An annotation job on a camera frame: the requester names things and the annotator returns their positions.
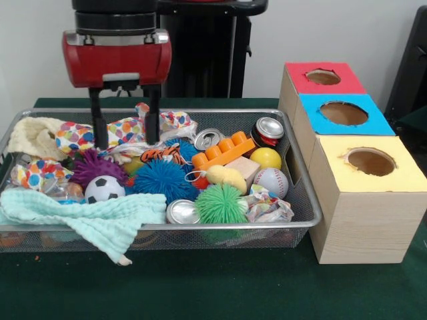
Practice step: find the orange toy brick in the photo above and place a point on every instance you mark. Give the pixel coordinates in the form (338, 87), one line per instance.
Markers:
(227, 151)

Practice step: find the crushed clear plastic bottle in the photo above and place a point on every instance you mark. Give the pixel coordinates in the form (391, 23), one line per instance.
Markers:
(61, 191)

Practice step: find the purple spiky ball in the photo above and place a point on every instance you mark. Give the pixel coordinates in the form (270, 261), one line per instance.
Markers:
(93, 165)

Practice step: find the blue spiky ball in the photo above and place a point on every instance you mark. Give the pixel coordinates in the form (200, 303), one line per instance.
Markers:
(160, 180)

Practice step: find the green spiky ball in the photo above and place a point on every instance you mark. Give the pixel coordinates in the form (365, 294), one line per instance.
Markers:
(221, 205)

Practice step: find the mint green cloth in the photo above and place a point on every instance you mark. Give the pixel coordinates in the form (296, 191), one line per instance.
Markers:
(83, 213)

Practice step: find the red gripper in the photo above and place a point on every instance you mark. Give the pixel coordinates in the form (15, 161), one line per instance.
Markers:
(116, 60)

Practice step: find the shallow clear mesh bin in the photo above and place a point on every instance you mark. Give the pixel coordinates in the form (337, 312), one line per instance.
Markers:
(200, 238)

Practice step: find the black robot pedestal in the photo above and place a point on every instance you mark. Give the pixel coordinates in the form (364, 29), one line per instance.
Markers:
(200, 50)

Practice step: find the wooden box with three holes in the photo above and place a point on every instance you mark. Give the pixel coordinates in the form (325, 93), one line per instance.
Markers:
(367, 220)

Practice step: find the polka dot cloth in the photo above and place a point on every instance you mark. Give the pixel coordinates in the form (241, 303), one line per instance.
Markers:
(126, 131)

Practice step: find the black chair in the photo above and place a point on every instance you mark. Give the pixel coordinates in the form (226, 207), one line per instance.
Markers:
(410, 60)

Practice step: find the cream knitted cloth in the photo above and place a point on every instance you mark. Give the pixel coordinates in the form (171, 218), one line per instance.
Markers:
(30, 133)

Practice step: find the white baseball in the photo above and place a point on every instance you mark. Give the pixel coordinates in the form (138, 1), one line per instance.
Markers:
(271, 182)

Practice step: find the dark green side tablecloth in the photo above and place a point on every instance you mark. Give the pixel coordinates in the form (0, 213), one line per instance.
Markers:
(417, 123)

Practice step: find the silver can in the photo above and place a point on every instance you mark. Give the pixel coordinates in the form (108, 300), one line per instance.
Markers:
(207, 138)

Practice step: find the yellow ball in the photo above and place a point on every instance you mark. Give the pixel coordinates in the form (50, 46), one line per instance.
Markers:
(267, 158)

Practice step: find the black and white soccer ball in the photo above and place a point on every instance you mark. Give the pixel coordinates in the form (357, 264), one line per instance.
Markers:
(103, 190)

